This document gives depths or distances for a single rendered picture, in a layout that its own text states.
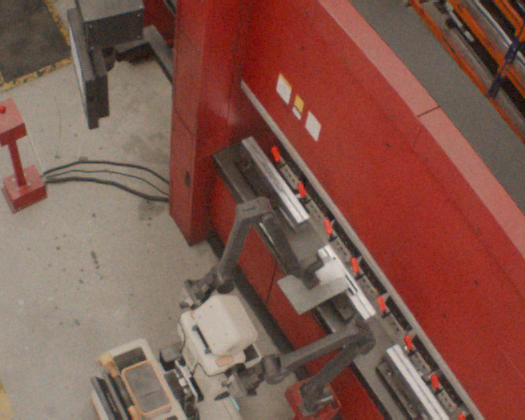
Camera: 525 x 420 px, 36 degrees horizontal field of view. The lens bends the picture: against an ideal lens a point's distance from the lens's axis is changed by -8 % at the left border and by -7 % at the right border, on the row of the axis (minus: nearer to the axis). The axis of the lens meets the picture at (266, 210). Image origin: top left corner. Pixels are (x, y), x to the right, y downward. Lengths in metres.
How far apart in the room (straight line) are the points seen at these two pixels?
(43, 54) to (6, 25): 0.41
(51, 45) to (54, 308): 1.93
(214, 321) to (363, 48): 1.18
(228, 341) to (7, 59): 3.15
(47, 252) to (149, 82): 1.36
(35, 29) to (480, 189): 4.00
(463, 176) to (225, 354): 1.23
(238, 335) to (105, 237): 1.90
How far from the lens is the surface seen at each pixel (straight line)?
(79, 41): 3.71
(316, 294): 3.76
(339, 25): 2.87
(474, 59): 5.56
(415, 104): 2.72
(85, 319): 4.75
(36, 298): 4.84
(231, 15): 3.42
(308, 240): 4.01
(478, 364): 3.11
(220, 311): 3.25
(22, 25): 6.00
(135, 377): 3.66
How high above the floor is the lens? 4.37
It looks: 59 degrees down
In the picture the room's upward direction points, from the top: 12 degrees clockwise
